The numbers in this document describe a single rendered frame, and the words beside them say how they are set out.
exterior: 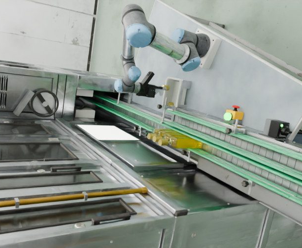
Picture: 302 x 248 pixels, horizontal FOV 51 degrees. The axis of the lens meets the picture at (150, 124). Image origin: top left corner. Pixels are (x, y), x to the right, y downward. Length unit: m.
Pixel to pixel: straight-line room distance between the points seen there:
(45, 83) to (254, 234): 1.81
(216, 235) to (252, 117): 0.67
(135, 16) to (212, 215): 0.96
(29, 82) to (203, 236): 1.72
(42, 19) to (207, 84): 3.75
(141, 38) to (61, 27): 3.98
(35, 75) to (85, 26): 3.15
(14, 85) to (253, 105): 1.69
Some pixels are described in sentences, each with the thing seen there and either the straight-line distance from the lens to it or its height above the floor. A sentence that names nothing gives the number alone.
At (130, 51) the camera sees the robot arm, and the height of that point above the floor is 1.26.
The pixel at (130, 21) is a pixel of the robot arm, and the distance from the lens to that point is 1.58.
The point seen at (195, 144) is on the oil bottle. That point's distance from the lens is 1.86.
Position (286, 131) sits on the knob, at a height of 0.82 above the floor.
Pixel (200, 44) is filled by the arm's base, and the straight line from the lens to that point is 2.00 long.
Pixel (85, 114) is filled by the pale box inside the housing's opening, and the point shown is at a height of 1.08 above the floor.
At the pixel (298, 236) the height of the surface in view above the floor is 0.46.
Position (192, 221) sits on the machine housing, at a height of 1.30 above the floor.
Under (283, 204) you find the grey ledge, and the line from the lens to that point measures 1.58.
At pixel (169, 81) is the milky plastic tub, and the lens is 2.28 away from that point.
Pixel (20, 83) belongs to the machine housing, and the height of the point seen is 1.67.
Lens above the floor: 2.17
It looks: 34 degrees down
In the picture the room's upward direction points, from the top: 88 degrees counter-clockwise
